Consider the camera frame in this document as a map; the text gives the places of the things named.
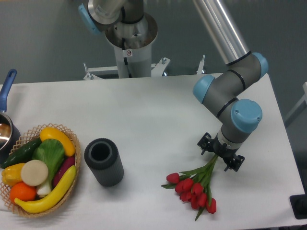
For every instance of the dark grey ribbed vase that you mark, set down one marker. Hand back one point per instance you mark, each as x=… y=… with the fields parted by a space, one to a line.
x=102 y=157

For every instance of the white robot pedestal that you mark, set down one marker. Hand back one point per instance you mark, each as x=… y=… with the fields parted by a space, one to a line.
x=132 y=45

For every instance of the black device table corner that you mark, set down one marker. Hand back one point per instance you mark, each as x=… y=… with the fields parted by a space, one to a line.
x=299 y=206

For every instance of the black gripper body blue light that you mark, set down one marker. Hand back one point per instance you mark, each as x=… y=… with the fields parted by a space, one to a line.
x=226 y=150

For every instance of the yellow squash upper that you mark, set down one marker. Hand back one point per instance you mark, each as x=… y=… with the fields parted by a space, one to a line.
x=54 y=133

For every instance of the green bok choy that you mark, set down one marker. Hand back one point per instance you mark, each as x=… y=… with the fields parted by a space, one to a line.
x=50 y=152

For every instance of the orange fruit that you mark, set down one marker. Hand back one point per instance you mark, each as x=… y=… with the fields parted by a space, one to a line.
x=23 y=192

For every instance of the yellow bell pepper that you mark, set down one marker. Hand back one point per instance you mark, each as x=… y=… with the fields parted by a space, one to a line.
x=12 y=174

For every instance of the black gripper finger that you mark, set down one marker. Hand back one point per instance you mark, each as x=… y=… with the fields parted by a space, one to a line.
x=233 y=162
x=205 y=143

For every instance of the purple sweet potato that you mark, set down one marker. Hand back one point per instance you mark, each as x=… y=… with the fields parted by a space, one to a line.
x=70 y=161

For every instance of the yellow curved squash lower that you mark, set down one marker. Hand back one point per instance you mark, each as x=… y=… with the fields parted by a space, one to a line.
x=53 y=198

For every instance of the blue handled saucepan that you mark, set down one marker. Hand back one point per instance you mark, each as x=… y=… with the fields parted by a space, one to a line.
x=9 y=133

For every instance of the green cucumber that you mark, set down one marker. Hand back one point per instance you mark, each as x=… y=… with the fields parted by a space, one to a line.
x=23 y=154

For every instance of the white metal base frame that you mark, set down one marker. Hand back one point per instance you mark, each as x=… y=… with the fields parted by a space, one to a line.
x=157 y=70

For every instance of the woven wicker basket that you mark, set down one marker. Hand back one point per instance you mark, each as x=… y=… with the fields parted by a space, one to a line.
x=24 y=139

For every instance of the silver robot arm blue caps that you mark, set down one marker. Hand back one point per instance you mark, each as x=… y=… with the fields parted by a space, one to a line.
x=239 y=117

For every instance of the red tulip bouquet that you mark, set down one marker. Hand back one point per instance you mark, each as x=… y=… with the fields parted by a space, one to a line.
x=194 y=187

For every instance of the beige round disc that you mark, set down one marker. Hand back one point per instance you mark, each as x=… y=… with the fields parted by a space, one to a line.
x=34 y=172

